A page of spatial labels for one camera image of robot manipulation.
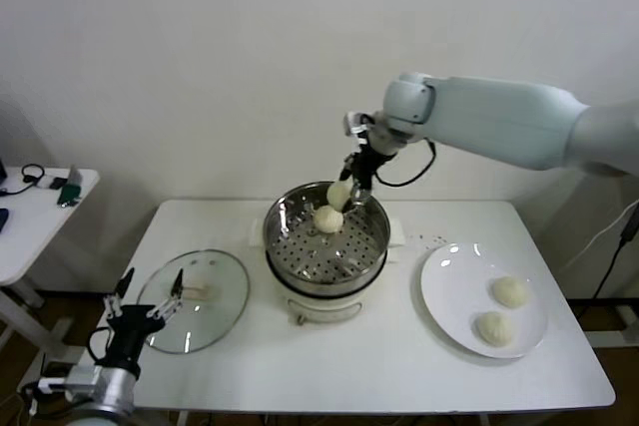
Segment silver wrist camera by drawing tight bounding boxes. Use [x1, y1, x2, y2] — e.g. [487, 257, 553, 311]
[342, 110, 364, 138]
[38, 364, 104, 393]

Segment green tool with grey sheet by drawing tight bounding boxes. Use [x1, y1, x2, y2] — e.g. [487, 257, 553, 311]
[56, 166, 84, 210]

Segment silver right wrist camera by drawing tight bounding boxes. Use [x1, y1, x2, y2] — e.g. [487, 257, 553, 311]
[342, 110, 364, 138]

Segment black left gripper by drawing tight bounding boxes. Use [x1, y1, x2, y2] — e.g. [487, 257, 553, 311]
[102, 267, 186, 370]

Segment white electric cooking pot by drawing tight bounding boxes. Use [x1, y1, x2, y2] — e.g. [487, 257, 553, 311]
[264, 240, 401, 328]

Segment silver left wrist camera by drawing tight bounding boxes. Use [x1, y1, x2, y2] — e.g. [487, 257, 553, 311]
[38, 364, 104, 393]

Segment round glass pot lid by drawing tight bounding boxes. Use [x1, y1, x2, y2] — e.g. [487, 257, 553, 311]
[135, 247, 251, 355]

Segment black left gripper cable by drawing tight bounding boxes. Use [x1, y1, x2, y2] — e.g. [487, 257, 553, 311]
[87, 327, 114, 365]

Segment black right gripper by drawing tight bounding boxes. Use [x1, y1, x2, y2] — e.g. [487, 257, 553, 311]
[340, 139, 398, 209]

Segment white cable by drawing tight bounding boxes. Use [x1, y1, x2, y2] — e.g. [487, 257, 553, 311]
[568, 196, 639, 267]

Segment white steamed baozi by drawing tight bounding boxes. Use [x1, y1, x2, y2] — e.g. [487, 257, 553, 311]
[491, 275, 530, 308]
[313, 205, 344, 235]
[326, 181, 353, 212]
[472, 310, 515, 347]

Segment black headphones with cable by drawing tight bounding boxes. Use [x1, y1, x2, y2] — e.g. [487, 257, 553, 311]
[0, 164, 49, 197]

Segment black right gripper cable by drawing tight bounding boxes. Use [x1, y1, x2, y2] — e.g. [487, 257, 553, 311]
[358, 114, 438, 189]

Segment white side table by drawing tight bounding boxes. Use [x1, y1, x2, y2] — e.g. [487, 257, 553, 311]
[0, 168, 101, 347]

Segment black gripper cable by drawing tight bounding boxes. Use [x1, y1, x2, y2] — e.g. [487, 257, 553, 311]
[358, 114, 438, 189]
[87, 327, 114, 365]

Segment white round plate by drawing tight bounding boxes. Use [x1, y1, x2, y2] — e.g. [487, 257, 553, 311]
[418, 241, 549, 360]

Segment perforated steel steamer basket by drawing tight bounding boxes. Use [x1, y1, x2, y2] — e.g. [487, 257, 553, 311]
[248, 181, 406, 297]

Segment black cable with plug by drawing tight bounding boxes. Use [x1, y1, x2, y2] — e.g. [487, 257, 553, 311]
[592, 206, 639, 300]

